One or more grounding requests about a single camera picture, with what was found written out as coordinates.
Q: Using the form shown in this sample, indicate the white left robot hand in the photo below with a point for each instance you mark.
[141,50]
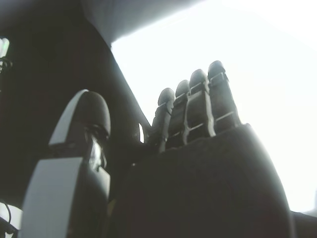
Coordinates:
[210,186]

